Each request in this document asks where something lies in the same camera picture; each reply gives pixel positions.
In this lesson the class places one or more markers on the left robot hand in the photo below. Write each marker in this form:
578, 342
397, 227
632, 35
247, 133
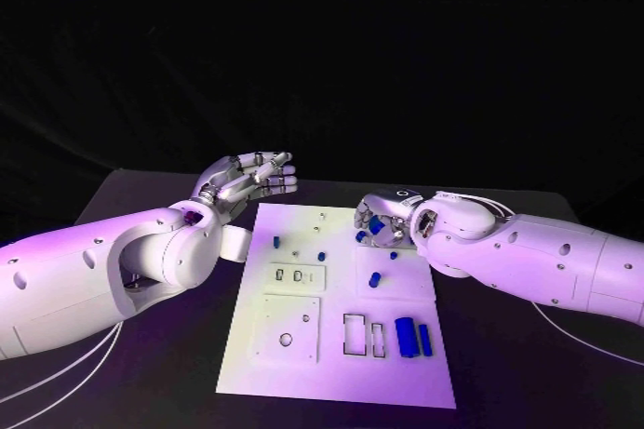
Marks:
237, 177

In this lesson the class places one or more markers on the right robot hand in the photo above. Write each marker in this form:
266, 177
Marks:
388, 200

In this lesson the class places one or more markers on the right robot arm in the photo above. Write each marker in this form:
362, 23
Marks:
544, 254

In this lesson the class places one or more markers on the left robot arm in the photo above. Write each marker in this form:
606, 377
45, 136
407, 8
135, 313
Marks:
75, 268

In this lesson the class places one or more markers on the white task board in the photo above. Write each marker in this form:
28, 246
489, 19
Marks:
338, 376

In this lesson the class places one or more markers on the blue plug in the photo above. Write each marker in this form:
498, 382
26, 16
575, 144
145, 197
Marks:
361, 236

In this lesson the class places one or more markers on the thick long blue cylinder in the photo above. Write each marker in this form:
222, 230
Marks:
408, 336

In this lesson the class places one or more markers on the thin long blue cylinder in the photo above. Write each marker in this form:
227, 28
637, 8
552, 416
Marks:
426, 340

